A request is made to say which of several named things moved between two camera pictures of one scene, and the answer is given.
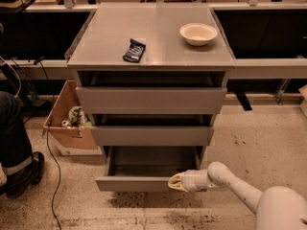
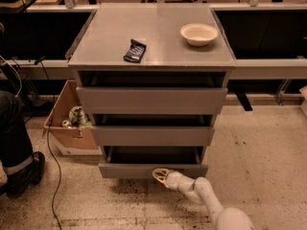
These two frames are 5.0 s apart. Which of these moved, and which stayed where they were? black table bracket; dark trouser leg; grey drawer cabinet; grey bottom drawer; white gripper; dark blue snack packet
Moved: white gripper; grey bottom drawer
Stayed: grey drawer cabinet; black table bracket; dark trouser leg; dark blue snack packet
